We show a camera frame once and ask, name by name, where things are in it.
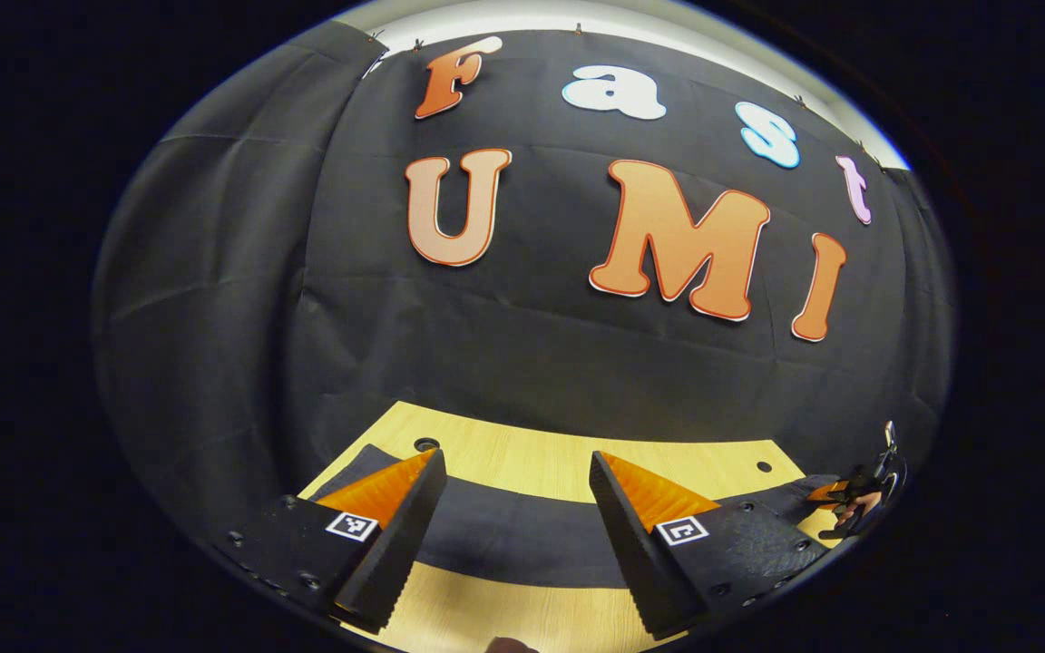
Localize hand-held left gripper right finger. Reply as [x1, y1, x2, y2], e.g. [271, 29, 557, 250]
[587, 450, 832, 642]

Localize dark grey jeans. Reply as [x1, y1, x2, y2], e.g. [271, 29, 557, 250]
[330, 443, 843, 590]

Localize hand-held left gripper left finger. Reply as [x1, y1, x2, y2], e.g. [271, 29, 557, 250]
[212, 446, 450, 636]

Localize black backdrop cloth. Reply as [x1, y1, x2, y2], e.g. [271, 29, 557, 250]
[92, 18, 957, 545]

